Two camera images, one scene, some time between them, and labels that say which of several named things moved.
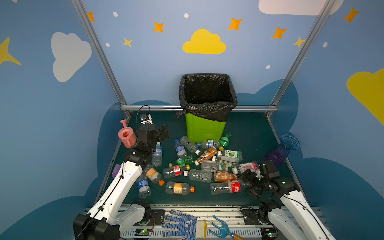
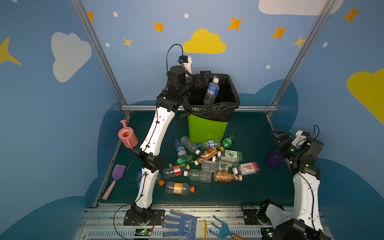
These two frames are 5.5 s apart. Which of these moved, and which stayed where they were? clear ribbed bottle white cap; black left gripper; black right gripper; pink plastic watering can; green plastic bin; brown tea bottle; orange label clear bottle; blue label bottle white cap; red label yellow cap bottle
Moved: black left gripper; blue label bottle white cap; black right gripper
Stayed: brown tea bottle; red label yellow cap bottle; green plastic bin; clear ribbed bottle white cap; pink plastic watering can; orange label clear bottle
